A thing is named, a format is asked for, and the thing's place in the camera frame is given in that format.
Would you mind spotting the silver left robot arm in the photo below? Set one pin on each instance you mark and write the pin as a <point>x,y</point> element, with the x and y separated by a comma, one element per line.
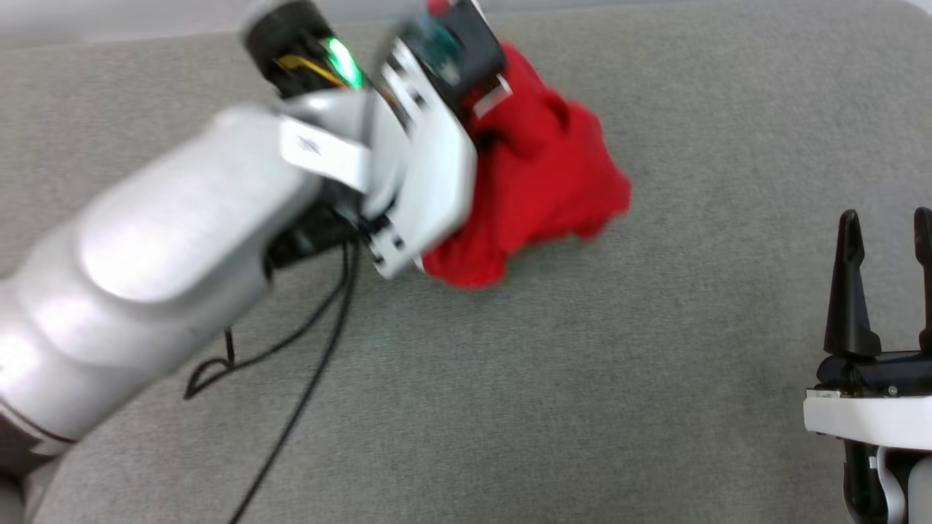
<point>145,240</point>

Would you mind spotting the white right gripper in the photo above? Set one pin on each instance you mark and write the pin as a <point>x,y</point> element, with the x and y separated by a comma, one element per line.
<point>874,418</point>

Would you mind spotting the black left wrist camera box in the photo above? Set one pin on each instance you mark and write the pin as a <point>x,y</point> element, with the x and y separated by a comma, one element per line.
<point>473,51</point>

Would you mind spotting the red and white jersey garment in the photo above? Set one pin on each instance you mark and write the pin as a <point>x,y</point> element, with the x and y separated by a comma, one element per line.
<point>553,167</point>

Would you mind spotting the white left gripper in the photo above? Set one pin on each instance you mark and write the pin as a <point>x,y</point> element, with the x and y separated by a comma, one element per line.
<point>429,167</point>

